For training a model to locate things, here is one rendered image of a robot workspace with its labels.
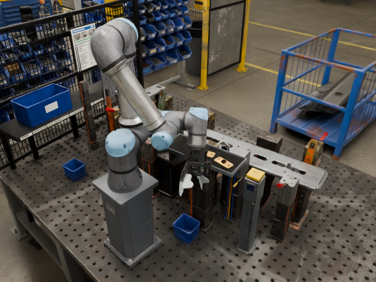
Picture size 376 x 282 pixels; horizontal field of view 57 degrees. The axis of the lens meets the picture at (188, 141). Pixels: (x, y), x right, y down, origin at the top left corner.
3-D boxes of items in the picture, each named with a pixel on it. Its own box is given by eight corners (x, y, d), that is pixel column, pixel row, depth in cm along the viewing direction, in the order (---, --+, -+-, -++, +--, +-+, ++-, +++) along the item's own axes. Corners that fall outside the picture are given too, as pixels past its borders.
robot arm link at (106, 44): (93, 27, 111) (177, 146, 127) (109, 19, 120) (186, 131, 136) (70, 45, 117) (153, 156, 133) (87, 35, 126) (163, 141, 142)
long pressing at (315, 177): (331, 169, 176) (332, 167, 175) (317, 194, 161) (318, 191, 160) (128, 99, 243) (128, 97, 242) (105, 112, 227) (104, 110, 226)
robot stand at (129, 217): (129, 269, 161) (120, 205, 139) (103, 244, 173) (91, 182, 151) (162, 243, 173) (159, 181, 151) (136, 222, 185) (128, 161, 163)
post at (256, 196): (255, 245, 172) (267, 175, 148) (249, 255, 167) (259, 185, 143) (242, 239, 176) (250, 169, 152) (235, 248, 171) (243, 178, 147)
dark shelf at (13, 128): (128, 87, 257) (128, 84, 255) (18, 142, 195) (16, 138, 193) (107, 80, 267) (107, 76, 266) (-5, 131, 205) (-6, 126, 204)
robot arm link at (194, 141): (184, 134, 140) (195, 134, 147) (183, 145, 141) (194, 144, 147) (200, 136, 136) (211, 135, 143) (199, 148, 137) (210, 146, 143)
